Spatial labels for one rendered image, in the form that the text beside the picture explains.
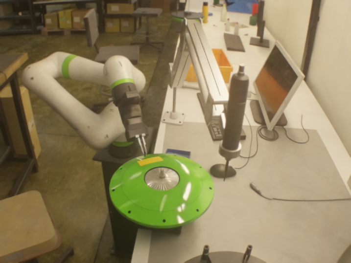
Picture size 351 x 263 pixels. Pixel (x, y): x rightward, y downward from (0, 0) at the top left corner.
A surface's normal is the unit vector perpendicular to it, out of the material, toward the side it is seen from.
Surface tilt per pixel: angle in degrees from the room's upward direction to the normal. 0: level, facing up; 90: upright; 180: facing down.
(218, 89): 16
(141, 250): 0
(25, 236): 0
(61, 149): 0
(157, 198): 11
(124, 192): 21
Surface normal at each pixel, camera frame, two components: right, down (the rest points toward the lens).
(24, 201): 0.02, -0.83
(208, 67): 0.06, -0.65
